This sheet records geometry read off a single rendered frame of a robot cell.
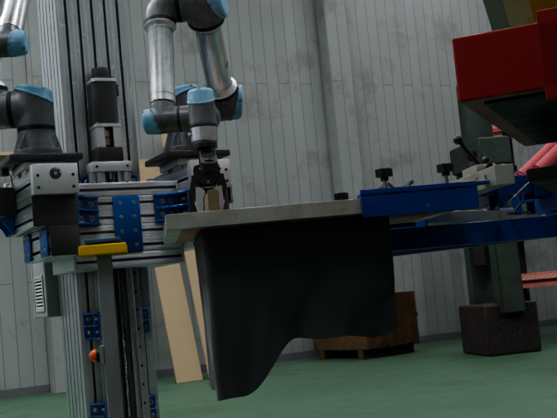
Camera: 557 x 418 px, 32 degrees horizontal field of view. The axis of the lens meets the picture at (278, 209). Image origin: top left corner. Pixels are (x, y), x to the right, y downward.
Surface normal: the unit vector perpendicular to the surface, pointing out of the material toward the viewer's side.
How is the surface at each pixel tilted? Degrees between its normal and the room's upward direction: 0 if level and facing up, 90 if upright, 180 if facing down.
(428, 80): 90
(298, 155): 90
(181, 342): 73
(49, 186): 90
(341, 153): 90
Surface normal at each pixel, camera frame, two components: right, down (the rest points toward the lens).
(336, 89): 0.44, -0.11
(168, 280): 0.40, -0.41
